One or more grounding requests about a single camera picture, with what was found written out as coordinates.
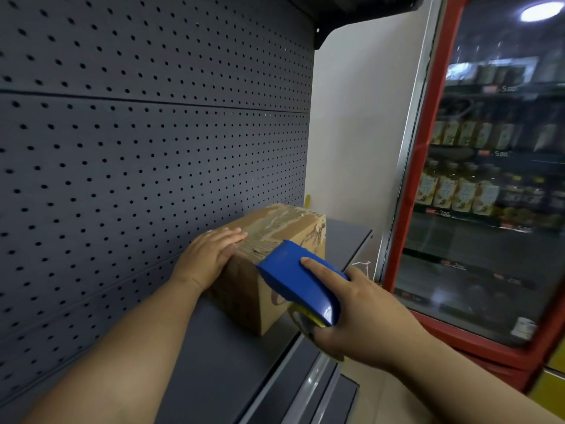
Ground yellow box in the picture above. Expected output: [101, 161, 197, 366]
[527, 344, 565, 411]

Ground red glass-door drinks fridge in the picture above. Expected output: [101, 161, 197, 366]
[381, 0, 565, 393]

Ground dark grey upper shelf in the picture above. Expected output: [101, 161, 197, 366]
[282, 0, 427, 51]

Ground grey pegboard back panel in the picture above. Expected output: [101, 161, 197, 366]
[0, 0, 317, 407]

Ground person's left hand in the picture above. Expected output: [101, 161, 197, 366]
[169, 227, 249, 294]

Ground person's left forearm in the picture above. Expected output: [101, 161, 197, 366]
[22, 273, 208, 424]

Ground person's right forearm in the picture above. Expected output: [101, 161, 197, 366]
[388, 330, 565, 424]

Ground printed brown cardboard box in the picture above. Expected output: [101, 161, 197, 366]
[205, 203, 327, 337]

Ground rows of drink bottles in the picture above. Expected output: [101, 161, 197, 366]
[417, 110, 565, 230]

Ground person's right hand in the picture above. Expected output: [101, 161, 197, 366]
[300, 256, 431, 374]

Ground blue tape dispenser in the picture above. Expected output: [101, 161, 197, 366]
[255, 239, 350, 328]

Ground white wire rack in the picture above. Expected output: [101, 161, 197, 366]
[351, 260, 383, 283]

